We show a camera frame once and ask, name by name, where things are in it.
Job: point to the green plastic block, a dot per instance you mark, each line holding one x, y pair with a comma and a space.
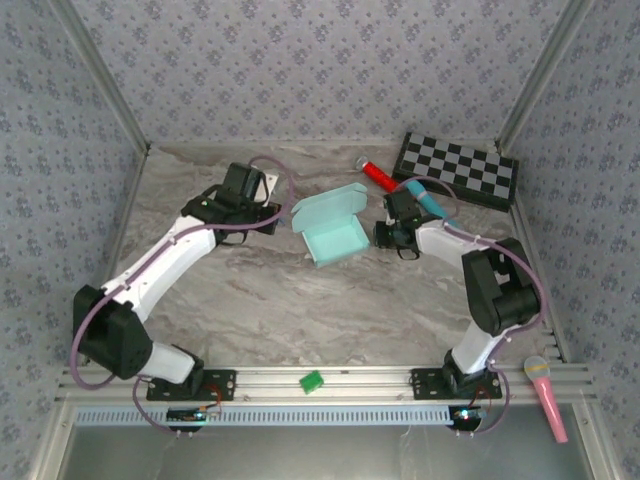
311, 382

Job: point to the circuit board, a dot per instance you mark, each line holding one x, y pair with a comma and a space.
465, 416
192, 415

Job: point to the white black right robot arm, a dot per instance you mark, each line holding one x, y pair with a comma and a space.
445, 240

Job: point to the cyan tube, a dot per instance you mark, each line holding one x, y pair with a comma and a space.
430, 201

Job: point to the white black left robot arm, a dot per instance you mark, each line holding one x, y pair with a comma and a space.
165, 265

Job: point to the aluminium mounting rail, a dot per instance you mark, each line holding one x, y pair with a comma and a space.
350, 382

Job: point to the grey metal panel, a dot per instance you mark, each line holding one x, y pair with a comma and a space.
325, 452

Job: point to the aluminium frame post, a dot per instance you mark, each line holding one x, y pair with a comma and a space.
107, 80
542, 80

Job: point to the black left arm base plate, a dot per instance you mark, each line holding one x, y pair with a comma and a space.
220, 385

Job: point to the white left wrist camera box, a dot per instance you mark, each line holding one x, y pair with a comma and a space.
271, 185

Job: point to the left circuit board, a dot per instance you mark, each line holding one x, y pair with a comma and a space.
192, 415

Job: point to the teal paper box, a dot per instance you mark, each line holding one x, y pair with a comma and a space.
332, 240

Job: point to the pink toy microphone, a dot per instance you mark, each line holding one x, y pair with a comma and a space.
547, 395

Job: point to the black grey chess board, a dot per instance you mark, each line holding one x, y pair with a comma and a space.
460, 170

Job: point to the right circuit board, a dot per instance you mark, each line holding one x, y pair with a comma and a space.
465, 416

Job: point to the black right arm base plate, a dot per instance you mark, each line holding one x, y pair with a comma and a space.
425, 385

